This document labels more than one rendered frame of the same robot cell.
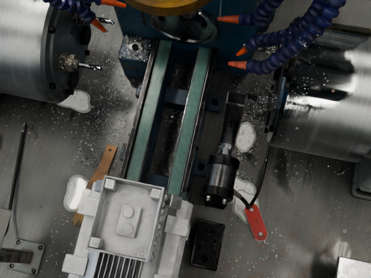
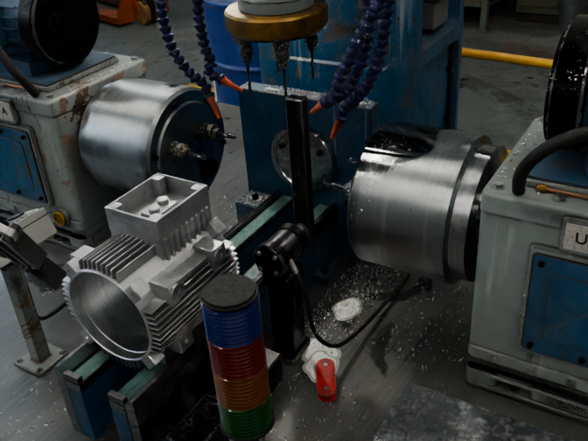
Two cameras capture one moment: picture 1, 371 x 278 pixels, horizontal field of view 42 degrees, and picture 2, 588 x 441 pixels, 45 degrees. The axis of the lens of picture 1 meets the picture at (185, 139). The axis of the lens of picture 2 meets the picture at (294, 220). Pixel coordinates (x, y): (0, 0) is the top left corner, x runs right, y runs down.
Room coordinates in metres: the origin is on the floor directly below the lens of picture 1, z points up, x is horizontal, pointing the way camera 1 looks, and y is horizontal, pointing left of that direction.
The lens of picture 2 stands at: (-0.75, -0.32, 1.64)
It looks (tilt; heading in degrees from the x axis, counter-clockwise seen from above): 31 degrees down; 15
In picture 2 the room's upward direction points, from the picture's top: 4 degrees counter-clockwise
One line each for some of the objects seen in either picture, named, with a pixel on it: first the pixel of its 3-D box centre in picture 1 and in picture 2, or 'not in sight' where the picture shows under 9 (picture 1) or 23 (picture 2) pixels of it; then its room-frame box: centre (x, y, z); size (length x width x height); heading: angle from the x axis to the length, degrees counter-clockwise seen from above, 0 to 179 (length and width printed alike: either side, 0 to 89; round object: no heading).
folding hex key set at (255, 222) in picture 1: (255, 222); (325, 380); (0.09, -0.13, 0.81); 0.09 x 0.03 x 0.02; 12
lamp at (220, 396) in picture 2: not in sight; (241, 377); (-0.21, -0.10, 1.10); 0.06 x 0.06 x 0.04
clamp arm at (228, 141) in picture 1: (231, 124); (300, 171); (0.23, -0.08, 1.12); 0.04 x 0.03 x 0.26; 161
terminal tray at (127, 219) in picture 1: (128, 219); (160, 216); (0.10, 0.11, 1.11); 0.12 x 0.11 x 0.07; 161
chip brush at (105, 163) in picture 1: (96, 186); not in sight; (0.22, 0.22, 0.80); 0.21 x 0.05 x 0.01; 155
